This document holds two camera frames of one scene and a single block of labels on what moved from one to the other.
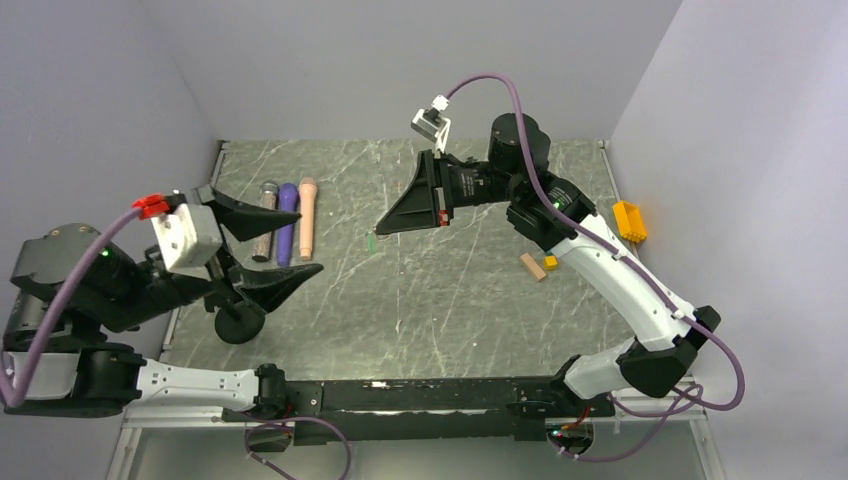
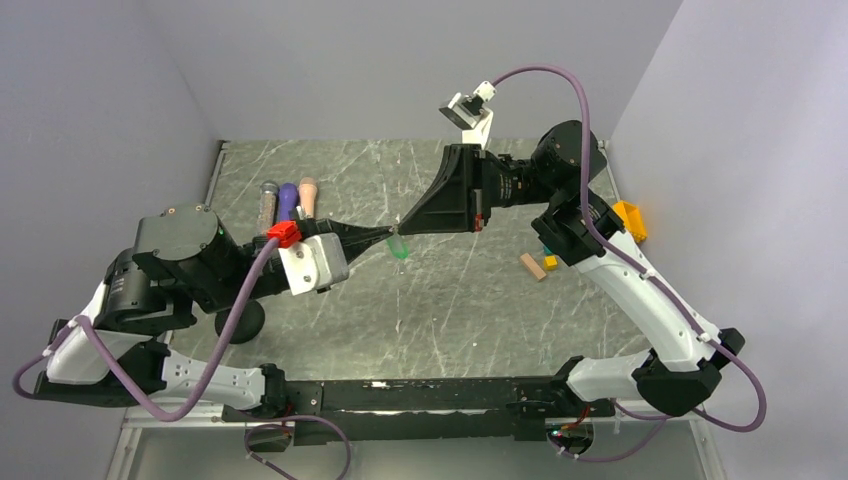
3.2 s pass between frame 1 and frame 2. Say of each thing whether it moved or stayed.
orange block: stayed
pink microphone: stayed
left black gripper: moved
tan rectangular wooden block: stayed
